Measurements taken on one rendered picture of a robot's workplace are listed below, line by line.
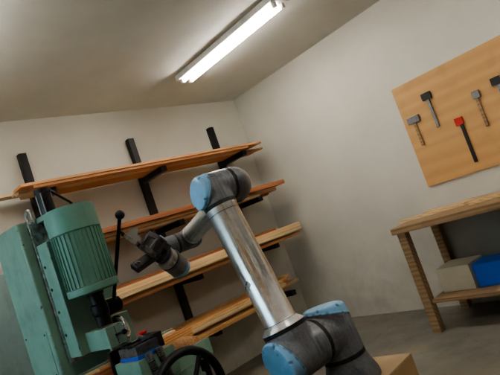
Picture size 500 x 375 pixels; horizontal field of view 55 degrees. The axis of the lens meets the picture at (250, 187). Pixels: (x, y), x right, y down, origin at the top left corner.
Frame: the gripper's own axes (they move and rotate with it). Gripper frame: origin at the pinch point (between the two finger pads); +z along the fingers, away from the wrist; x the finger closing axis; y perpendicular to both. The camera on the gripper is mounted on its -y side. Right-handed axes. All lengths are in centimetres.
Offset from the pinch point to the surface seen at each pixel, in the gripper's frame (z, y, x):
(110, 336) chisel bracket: -1.5, -31.0, 16.1
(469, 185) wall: -242, 187, 45
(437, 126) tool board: -213, 216, 9
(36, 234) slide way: 15.2, -16.4, -26.2
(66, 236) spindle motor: 20.9, -10.9, -5.2
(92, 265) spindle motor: 12.4, -14.6, 4.2
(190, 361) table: -21.6, -24.6, 36.0
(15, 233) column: 19.4, -19.8, -30.7
